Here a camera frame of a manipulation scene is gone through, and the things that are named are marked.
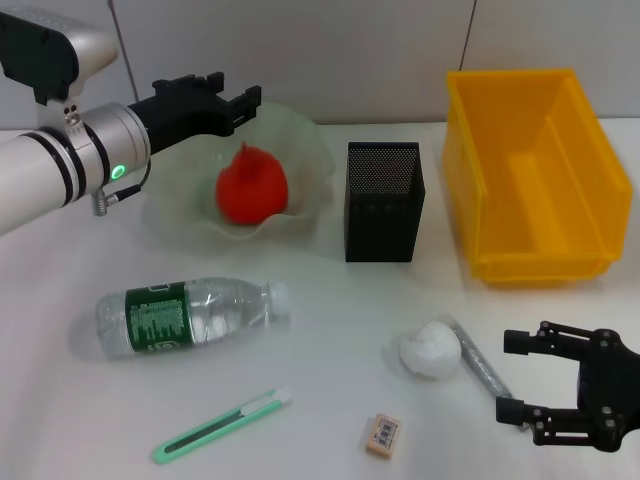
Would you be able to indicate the white paper ball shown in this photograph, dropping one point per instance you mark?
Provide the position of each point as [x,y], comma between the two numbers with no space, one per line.
[430,350]

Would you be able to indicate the green utility knife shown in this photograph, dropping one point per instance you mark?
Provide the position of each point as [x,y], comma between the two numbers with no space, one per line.
[235,415]

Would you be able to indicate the green glass fruit plate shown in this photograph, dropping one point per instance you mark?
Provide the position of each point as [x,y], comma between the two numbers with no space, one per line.
[300,150]

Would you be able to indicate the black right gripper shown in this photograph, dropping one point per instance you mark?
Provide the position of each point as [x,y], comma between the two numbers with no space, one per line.
[612,390]

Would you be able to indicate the orange fruit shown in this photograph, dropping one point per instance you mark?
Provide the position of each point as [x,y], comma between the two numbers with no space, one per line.
[250,190]

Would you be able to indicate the beige eraser with barcode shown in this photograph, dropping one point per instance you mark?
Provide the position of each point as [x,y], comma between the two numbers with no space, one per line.
[384,434]

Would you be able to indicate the black mesh pen holder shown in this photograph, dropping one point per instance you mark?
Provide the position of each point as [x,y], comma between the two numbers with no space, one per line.
[385,225]

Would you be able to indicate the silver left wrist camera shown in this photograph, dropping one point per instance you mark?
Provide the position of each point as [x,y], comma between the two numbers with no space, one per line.
[45,55]

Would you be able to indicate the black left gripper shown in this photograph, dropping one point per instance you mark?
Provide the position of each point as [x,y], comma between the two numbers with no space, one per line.
[180,115]

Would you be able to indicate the silver marker pen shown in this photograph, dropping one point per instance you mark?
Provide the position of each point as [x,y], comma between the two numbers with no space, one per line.
[475,357]

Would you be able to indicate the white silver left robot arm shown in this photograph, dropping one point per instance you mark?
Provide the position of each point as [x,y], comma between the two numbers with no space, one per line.
[50,160]

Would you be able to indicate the yellow plastic bin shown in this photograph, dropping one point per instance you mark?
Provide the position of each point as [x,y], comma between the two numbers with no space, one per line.
[550,200]

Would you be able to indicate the water bottle with green label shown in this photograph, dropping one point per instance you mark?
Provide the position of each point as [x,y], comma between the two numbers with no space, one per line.
[215,310]

